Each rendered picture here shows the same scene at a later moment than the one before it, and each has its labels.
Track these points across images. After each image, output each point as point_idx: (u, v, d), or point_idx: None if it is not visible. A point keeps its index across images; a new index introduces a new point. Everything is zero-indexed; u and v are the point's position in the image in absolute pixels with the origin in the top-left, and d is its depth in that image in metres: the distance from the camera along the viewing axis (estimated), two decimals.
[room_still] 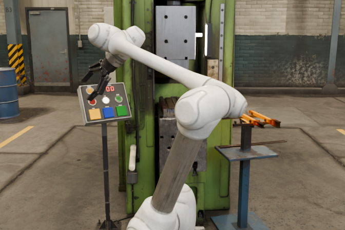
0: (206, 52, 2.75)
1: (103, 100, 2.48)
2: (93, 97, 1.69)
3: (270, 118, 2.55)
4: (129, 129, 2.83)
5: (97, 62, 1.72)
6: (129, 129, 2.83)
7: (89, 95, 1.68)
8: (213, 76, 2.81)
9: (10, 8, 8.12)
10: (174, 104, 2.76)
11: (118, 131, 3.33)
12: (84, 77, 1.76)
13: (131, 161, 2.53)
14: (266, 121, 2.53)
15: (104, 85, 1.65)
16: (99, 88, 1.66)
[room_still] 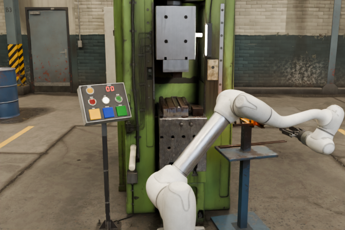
0: (206, 52, 2.75)
1: (103, 100, 2.48)
2: (292, 127, 2.33)
3: None
4: (129, 129, 2.83)
5: (290, 136, 2.19)
6: (129, 129, 2.83)
7: (290, 130, 2.33)
8: (213, 76, 2.81)
9: (10, 8, 8.12)
10: (174, 104, 2.76)
11: (118, 131, 3.33)
12: None
13: (131, 161, 2.53)
14: None
15: None
16: None
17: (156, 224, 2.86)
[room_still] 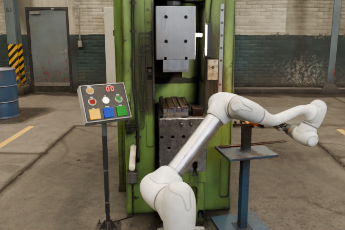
0: (206, 52, 2.75)
1: (103, 100, 2.48)
2: None
3: None
4: (129, 129, 2.83)
5: None
6: (129, 129, 2.83)
7: None
8: (213, 76, 2.81)
9: (10, 8, 8.12)
10: (174, 104, 2.76)
11: (118, 131, 3.33)
12: None
13: (131, 161, 2.53)
14: None
15: None
16: None
17: (156, 224, 2.86)
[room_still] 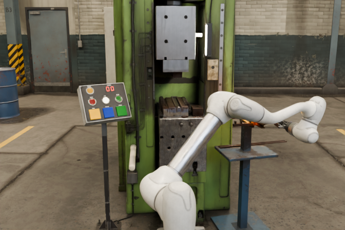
0: (206, 52, 2.75)
1: (103, 100, 2.48)
2: None
3: None
4: (129, 129, 2.83)
5: None
6: (129, 129, 2.83)
7: None
8: (213, 76, 2.81)
9: (10, 8, 8.12)
10: (174, 104, 2.76)
11: (118, 131, 3.33)
12: None
13: (131, 161, 2.53)
14: None
15: None
16: None
17: (156, 224, 2.86)
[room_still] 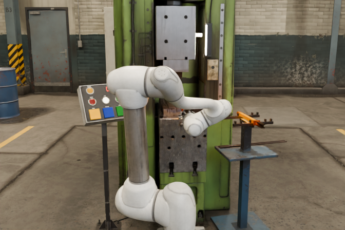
0: (206, 52, 2.75)
1: (103, 100, 2.48)
2: None
3: (270, 118, 2.55)
4: None
5: (180, 117, 2.16)
6: None
7: None
8: (213, 76, 2.81)
9: (10, 8, 8.12)
10: None
11: (118, 131, 3.33)
12: None
13: None
14: (266, 121, 2.53)
15: None
16: None
17: (156, 224, 2.86)
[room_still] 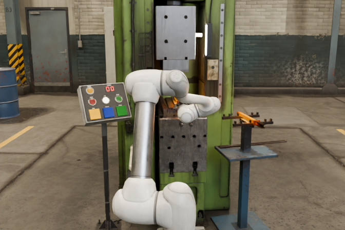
0: (206, 52, 2.75)
1: (103, 100, 2.48)
2: None
3: (270, 118, 2.55)
4: (129, 129, 2.83)
5: (175, 109, 2.50)
6: (129, 129, 2.83)
7: None
8: (213, 76, 2.81)
9: (10, 8, 8.12)
10: (174, 104, 2.76)
11: (118, 131, 3.33)
12: None
13: (131, 161, 2.53)
14: (266, 121, 2.53)
15: None
16: None
17: (156, 224, 2.86)
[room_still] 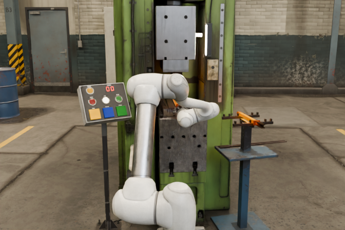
0: (206, 52, 2.75)
1: (103, 100, 2.48)
2: (181, 106, 2.66)
3: (270, 118, 2.55)
4: (129, 129, 2.83)
5: (175, 112, 2.55)
6: (129, 129, 2.83)
7: None
8: (213, 76, 2.81)
9: (10, 8, 8.12)
10: (174, 104, 2.76)
11: (118, 131, 3.33)
12: None
13: (131, 161, 2.53)
14: (266, 121, 2.53)
15: None
16: None
17: (156, 224, 2.86)
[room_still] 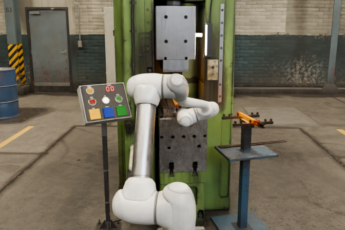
0: (206, 52, 2.75)
1: (103, 100, 2.48)
2: None
3: (270, 118, 2.55)
4: (129, 129, 2.83)
5: (174, 112, 2.55)
6: (129, 129, 2.83)
7: None
8: (213, 76, 2.81)
9: (10, 8, 8.12)
10: (174, 104, 2.76)
11: (118, 131, 3.33)
12: None
13: (131, 161, 2.53)
14: (266, 121, 2.53)
15: None
16: None
17: (156, 224, 2.86)
